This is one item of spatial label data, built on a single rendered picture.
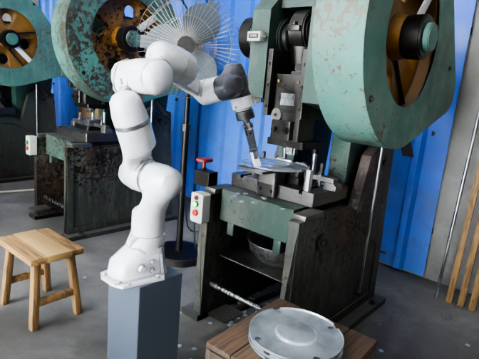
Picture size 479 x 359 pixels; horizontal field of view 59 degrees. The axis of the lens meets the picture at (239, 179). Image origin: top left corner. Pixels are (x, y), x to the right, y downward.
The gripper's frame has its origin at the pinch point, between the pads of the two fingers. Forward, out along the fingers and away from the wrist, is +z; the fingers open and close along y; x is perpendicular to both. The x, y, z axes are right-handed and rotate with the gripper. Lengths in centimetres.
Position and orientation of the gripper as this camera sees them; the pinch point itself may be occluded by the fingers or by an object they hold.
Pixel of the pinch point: (255, 158)
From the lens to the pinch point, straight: 175.5
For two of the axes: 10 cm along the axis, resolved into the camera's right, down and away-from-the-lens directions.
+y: 1.1, 2.2, -9.7
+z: 2.4, 9.4, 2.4
